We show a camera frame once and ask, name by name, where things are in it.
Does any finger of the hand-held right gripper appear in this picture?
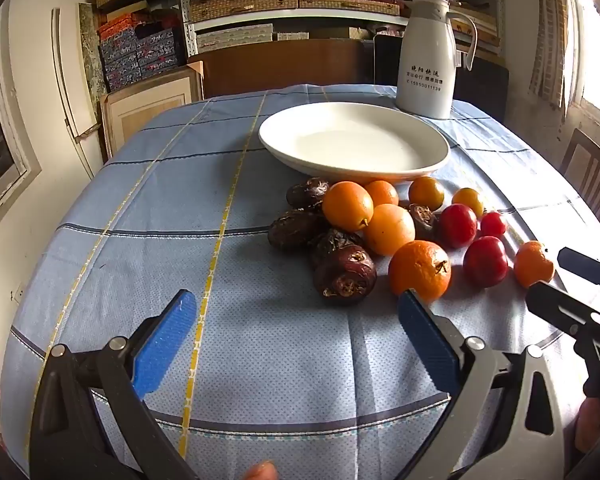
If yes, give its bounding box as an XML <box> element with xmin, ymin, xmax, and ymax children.
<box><xmin>557</xmin><ymin>247</ymin><xmax>600</xmax><ymax>301</ymax></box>
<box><xmin>525</xmin><ymin>281</ymin><xmax>600</xmax><ymax>350</ymax></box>

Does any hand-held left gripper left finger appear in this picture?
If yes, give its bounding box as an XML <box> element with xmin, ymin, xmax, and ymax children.
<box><xmin>28</xmin><ymin>289</ymin><xmax>201</xmax><ymax>480</ymax></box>

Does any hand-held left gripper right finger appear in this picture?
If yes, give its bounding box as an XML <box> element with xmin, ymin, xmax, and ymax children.
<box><xmin>395</xmin><ymin>289</ymin><xmax>566</xmax><ymax>480</ymax></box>

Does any large dimpled mandarin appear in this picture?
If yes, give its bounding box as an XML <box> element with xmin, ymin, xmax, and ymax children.
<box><xmin>388</xmin><ymin>240</ymin><xmax>452</xmax><ymax>303</ymax></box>

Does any small red plum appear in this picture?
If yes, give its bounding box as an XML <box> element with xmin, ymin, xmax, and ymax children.
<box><xmin>480</xmin><ymin>211</ymin><xmax>508</xmax><ymax>239</ymax></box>

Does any dark wrinkled passion fruit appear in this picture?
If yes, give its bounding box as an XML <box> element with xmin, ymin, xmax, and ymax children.
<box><xmin>267</xmin><ymin>211</ymin><xmax>328</xmax><ymax>250</ymax></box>
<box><xmin>408</xmin><ymin>203</ymin><xmax>440</xmax><ymax>242</ymax></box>
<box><xmin>308</xmin><ymin>228</ymin><xmax>366</xmax><ymax>268</ymax></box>
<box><xmin>313</xmin><ymin>245</ymin><xmax>377</xmax><ymax>299</ymax></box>
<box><xmin>286</xmin><ymin>177</ymin><xmax>331</xmax><ymax>209</ymax></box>

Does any small yellow-orange fruit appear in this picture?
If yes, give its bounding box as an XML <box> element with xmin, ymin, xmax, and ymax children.
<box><xmin>451</xmin><ymin>187</ymin><xmax>485</xmax><ymax>218</ymax></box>

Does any small smooth orange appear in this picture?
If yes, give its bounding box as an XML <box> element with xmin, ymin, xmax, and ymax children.
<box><xmin>408</xmin><ymin>176</ymin><xmax>446</xmax><ymax>211</ymax></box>

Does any large smooth orange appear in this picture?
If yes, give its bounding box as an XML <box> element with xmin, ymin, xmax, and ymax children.
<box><xmin>322</xmin><ymin>181</ymin><xmax>375</xmax><ymax>231</ymax></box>

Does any white oval plate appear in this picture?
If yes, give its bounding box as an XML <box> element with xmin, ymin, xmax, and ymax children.
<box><xmin>258</xmin><ymin>102</ymin><xmax>451</xmax><ymax>184</ymax></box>

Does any person's right hand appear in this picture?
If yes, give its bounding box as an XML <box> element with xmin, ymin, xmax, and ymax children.
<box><xmin>575</xmin><ymin>395</ymin><xmax>600</xmax><ymax>461</ymax></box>

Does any person's left hand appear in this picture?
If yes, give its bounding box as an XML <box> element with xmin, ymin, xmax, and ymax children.
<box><xmin>245</xmin><ymin>461</ymin><xmax>281</xmax><ymax>480</ymax></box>

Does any wooden chair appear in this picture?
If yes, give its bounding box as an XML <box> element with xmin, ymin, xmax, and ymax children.
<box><xmin>560</xmin><ymin>128</ymin><xmax>600</xmax><ymax>241</ymax></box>

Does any blue plaid tablecloth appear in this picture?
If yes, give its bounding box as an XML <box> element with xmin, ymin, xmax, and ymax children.
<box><xmin>0</xmin><ymin>84</ymin><xmax>600</xmax><ymax>480</ymax></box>

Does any bamboo window blind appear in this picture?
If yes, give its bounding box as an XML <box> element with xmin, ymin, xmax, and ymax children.
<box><xmin>529</xmin><ymin>0</ymin><xmax>575</xmax><ymax>107</ymax></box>

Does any white framed dark picture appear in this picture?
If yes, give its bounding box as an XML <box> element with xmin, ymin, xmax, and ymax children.
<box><xmin>0</xmin><ymin>10</ymin><xmax>43</xmax><ymax>243</ymax></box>

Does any white leaning board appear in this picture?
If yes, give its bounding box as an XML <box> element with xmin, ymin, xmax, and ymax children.
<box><xmin>50</xmin><ymin>7</ymin><xmax>102</xmax><ymax>181</ymax></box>

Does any white thermos jug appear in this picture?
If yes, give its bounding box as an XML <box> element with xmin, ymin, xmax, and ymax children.
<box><xmin>395</xmin><ymin>0</ymin><xmax>478</xmax><ymax>120</ymax></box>

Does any stack of blue patterned boxes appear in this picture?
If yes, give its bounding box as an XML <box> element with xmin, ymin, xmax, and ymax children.
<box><xmin>99</xmin><ymin>27</ymin><xmax>182</xmax><ymax>92</ymax></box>

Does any green marbled slab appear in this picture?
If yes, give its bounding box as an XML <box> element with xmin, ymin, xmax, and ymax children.
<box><xmin>78</xmin><ymin>2</ymin><xmax>107</xmax><ymax>107</ymax></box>

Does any brown wooden board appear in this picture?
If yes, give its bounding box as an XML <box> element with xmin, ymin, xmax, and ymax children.
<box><xmin>200</xmin><ymin>40</ymin><xmax>376</xmax><ymax>99</ymax></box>

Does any white metal shelf rack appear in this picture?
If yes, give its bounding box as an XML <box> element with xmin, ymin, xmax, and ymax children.
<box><xmin>176</xmin><ymin>0</ymin><xmax>503</xmax><ymax>57</ymax></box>

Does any stack of orange patterned boxes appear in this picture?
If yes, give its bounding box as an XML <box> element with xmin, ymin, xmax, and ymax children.
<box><xmin>97</xmin><ymin>12</ymin><xmax>148</xmax><ymax>41</ymax></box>

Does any stack of tan woven boxes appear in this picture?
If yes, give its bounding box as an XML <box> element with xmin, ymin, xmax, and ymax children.
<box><xmin>187</xmin><ymin>0</ymin><xmax>501</xmax><ymax>52</ymax></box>

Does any light wooden picture frame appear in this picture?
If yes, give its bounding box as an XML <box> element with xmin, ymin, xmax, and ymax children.
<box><xmin>100</xmin><ymin>62</ymin><xmax>204</xmax><ymax>161</ymax></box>

